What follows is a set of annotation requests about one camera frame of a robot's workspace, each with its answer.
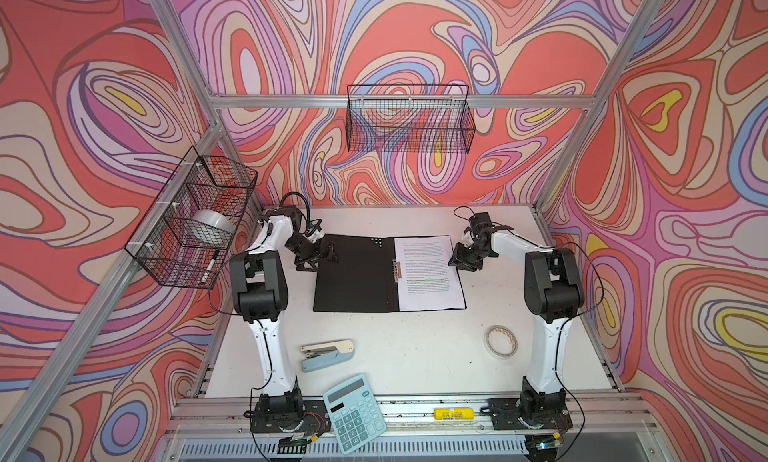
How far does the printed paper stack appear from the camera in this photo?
0.96 metres

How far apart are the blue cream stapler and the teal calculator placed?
73 mm

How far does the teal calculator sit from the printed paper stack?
0.89 feet

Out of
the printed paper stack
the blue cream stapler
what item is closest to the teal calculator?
the blue cream stapler

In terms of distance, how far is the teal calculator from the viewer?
0.70 m

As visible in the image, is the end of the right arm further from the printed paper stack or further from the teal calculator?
the teal calculator

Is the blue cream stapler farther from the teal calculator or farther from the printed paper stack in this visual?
the printed paper stack

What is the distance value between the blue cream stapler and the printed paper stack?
203mm

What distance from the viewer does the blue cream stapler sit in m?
0.81

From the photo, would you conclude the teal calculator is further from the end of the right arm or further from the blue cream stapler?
the end of the right arm
